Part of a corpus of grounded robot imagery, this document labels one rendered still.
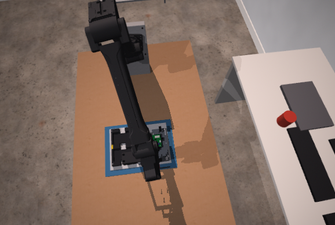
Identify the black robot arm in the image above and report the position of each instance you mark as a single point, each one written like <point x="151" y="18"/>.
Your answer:
<point x="124" y="50"/>

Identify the green circuit board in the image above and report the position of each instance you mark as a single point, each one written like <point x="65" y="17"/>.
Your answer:
<point x="158" y="139"/>

